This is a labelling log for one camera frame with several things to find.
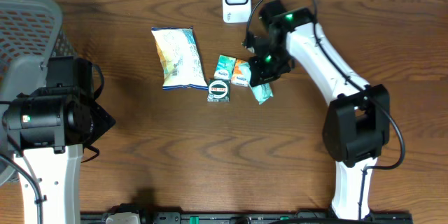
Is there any left black cable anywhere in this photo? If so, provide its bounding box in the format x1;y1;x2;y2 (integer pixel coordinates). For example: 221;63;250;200
0;152;45;224

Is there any right black cable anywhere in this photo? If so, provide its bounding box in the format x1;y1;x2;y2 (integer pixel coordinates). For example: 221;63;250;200
244;0;406;220

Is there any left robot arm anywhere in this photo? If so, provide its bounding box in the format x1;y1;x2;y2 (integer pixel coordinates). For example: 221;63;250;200
1;56;116;223

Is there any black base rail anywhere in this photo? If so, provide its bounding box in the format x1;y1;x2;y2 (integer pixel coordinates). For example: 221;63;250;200
80;211;414;224

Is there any orange tissue pack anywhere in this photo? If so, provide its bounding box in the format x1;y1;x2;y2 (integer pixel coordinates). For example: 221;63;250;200
231;59;251;87

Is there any grey plastic mesh basket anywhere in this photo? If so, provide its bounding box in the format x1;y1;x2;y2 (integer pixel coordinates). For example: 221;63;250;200
0;0;78;186

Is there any black cable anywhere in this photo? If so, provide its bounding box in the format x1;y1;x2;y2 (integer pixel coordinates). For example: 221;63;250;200
244;0;406;220
0;152;45;224

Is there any dark green round-label box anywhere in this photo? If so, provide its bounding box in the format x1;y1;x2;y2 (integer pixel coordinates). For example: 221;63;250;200
207;79;230;102

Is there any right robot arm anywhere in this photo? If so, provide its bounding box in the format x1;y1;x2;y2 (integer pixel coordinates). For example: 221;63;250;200
244;5;389;220

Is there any white teal package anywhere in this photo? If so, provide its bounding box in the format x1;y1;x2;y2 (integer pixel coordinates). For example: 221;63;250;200
151;27;208;90

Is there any teal tissue pack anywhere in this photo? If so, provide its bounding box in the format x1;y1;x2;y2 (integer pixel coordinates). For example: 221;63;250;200
213;55;236;81

